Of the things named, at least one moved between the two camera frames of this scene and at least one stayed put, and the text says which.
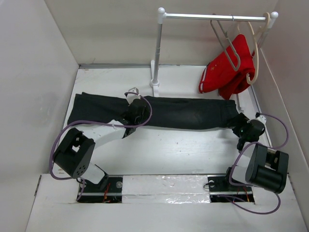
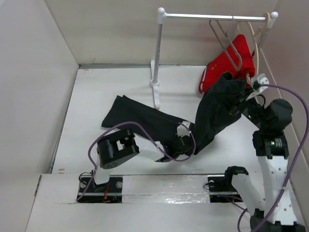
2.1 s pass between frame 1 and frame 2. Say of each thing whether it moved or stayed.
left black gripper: moved
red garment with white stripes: stayed
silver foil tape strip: stayed
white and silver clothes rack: stayed
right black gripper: moved
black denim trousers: moved
